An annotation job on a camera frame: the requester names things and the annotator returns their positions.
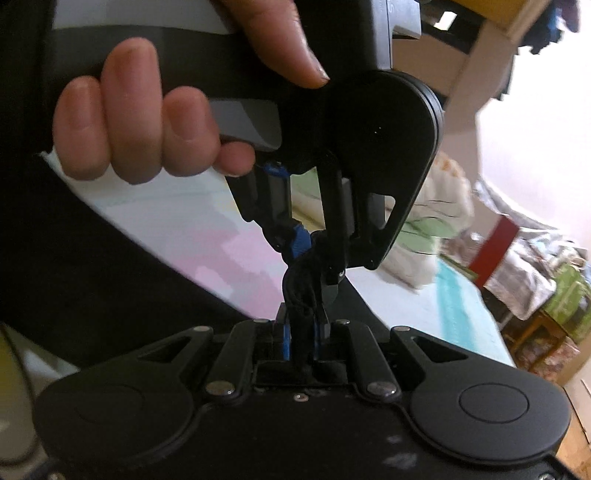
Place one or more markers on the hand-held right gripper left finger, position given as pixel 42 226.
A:
pixel 240 355

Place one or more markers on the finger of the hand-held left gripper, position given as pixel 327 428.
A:
pixel 364 240
pixel 272 198

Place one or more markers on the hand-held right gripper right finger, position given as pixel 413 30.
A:
pixel 358 355

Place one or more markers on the person's left hand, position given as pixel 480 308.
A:
pixel 129 129

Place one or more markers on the leaf print pillow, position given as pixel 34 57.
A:
pixel 415 261
pixel 450 194

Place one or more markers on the bed with floral sheet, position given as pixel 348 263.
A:
pixel 184 221

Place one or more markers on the red board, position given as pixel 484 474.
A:
pixel 496 249

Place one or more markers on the plaid blanket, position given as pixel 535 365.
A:
pixel 531 265

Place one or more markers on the wooden stool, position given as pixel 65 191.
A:
pixel 535 324

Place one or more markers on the dark blue hanging clothes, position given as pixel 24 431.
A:
pixel 561 21

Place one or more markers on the green patterned cloth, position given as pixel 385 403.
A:
pixel 569 290

